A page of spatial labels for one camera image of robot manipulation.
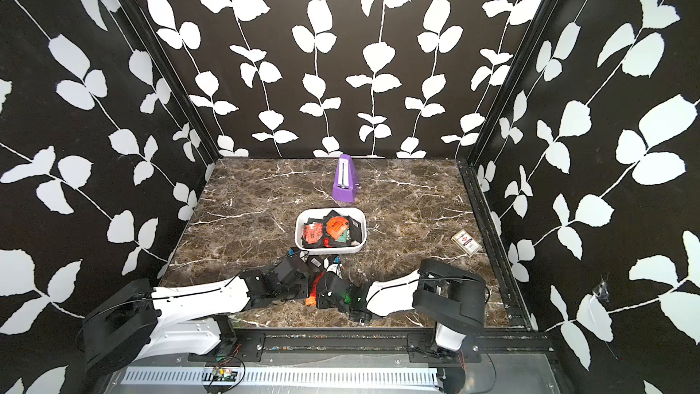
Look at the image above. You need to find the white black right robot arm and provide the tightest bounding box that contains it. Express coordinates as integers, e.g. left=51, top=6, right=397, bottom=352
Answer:
left=312, top=259, right=490, bottom=351

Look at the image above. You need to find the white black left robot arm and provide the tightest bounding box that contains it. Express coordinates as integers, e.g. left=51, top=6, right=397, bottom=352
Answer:
left=78, top=252, right=310, bottom=377

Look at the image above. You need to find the white plastic storage box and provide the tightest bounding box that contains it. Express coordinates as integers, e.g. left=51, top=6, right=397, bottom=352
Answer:
left=295, top=207, right=368, bottom=255

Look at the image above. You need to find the red round label tea bag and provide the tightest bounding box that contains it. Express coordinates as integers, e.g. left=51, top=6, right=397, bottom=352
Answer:
left=301, top=219, right=324, bottom=248

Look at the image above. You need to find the small circuit board with wires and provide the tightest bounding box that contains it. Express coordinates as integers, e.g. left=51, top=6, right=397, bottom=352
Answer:
left=202, top=367, right=245, bottom=386

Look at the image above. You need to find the purple metronome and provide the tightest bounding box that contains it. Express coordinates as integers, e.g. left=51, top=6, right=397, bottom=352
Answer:
left=332, top=153, right=358, bottom=202

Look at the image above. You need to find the black front mounting rail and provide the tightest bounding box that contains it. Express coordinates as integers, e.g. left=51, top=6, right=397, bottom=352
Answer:
left=189, top=328, right=553, bottom=366

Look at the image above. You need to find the white perforated vent strip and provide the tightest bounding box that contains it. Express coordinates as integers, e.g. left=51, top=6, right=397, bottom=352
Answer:
left=120, top=367, right=442, bottom=390

